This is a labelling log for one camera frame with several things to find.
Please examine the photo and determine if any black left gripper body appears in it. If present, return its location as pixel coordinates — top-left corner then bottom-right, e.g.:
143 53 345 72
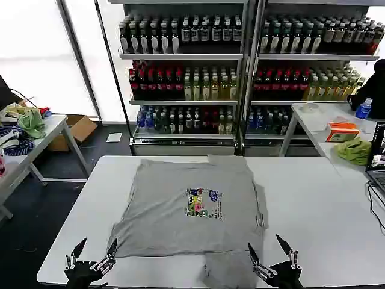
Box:
64 261 108 289

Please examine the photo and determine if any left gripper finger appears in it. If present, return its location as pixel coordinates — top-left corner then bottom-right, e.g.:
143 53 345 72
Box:
65 237 87 270
90 238 118 276

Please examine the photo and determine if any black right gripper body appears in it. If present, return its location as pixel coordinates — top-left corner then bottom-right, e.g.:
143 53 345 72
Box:
266 261 304 289

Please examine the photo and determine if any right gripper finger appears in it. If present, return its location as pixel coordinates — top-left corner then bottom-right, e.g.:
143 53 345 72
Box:
247 242 276 282
276 234 300 269

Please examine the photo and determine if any grey printed t-shirt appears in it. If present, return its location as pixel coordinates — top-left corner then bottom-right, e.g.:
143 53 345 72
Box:
106 154 269 287

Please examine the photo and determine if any green crumpled cloth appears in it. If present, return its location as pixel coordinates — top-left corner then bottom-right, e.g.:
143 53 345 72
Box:
334 137 373 166

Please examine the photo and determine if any blue white patterned garment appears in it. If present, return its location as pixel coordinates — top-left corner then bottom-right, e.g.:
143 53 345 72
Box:
0 125 36 158

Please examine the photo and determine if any brown cardboard box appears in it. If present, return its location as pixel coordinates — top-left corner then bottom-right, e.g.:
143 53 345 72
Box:
47 114 99 152

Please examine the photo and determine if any white side table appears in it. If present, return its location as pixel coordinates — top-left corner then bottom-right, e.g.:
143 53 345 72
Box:
279 102 385 177

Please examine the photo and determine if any orange tissue box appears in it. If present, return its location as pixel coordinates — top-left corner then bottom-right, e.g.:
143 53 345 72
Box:
325 121 361 143

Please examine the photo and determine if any grey table with clothes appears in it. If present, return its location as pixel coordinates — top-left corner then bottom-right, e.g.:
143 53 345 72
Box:
0 114 90 188

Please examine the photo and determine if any black laptop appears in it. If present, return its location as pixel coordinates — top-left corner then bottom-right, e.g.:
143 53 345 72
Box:
365 120 385 194

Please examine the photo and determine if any light green garment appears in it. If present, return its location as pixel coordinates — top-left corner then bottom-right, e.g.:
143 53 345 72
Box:
17 108 46 140

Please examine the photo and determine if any blue water bottle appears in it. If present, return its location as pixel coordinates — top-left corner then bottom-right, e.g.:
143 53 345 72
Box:
354 98 372 120

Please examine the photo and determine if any shelf rack with bottles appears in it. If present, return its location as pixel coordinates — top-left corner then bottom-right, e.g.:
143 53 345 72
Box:
244 0 383 157
107 0 251 157

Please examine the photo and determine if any person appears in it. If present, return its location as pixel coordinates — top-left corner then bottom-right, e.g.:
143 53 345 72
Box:
346 58 385 120

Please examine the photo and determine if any black cable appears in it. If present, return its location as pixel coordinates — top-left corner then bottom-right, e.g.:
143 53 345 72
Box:
367 179 385 236

